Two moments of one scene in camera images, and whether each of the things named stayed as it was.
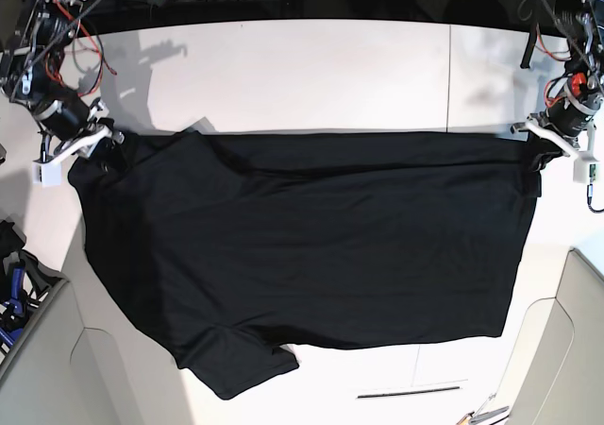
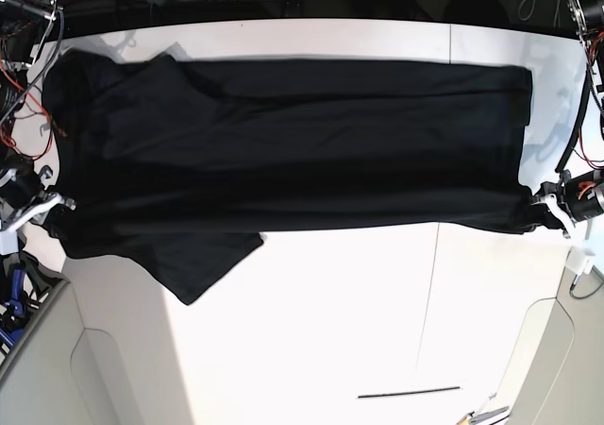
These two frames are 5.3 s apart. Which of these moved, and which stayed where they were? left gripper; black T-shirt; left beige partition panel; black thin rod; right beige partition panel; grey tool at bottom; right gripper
Moved: left gripper; right gripper; black T-shirt
Stayed: grey tool at bottom; black thin rod; right beige partition panel; left beige partition panel
